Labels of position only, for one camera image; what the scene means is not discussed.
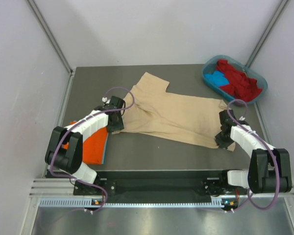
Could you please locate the orange folded t shirt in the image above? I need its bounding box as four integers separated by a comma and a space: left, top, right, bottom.
72, 119, 108, 165

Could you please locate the beige t shirt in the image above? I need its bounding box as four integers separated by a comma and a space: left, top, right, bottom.
122, 72, 227, 149

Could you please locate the aluminium frame rail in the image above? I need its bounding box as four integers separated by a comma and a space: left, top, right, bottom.
29, 178, 76, 199

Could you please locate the teal plastic basket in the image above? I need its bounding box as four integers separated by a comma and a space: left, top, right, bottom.
201, 55, 268, 105

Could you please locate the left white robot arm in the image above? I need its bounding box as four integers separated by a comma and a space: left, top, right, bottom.
45, 96, 125, 194

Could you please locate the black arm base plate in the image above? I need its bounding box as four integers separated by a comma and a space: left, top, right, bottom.
73, 170, 248, 198

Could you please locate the light blue folded t shirt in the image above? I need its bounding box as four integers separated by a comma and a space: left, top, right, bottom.
101, 134, 109, 165

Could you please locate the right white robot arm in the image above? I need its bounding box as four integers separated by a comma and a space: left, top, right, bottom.
215, 110, 292, 194

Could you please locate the blue t shirt in basket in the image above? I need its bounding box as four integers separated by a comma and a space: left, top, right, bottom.
204, 70, 229, 87

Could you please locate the aluminium corner post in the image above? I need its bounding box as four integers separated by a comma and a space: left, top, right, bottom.
25, 0, 73, 74
245, 0, 291, 68

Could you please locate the slotted grey cable duct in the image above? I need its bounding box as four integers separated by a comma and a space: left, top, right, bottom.
39, 197, 238, 208

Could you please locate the right aluminium corner post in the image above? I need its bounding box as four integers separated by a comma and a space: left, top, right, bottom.
245, 0, 291, 68

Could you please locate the left aluminium corner post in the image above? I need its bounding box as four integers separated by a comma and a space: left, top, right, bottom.
25, 0, 73, 74

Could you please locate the red t shirt in basket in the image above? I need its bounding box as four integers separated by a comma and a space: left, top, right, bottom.
216, 60, 263, 102

